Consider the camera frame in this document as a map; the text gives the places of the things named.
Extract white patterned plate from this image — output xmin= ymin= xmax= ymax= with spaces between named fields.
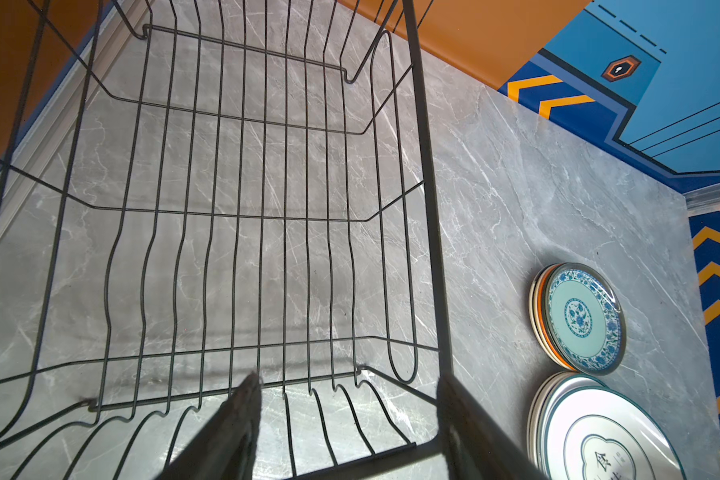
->
xmin=539 ymin=386 xmax=686 ymax=479
xmin=526 ymin=372 xmax=605 ymax=474

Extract grey green plate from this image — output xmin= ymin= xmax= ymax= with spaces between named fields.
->
xmin=542 ymin=262 xmax=627 ymax=376

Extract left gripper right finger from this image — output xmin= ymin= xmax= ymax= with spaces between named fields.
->
xmin=436 ymin=374 xmax=544 ymax=479

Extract black wire dish rack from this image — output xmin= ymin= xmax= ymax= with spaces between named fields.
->
xmin=0 ymin=1 xmax=452 ymax=479

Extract orange plate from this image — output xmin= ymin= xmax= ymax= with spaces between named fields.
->
xmin=534 ymin=264 xmax=575 ymax=371

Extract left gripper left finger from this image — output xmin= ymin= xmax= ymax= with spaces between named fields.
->
xmin=158 ymin=372 xmax=262 ymax=479

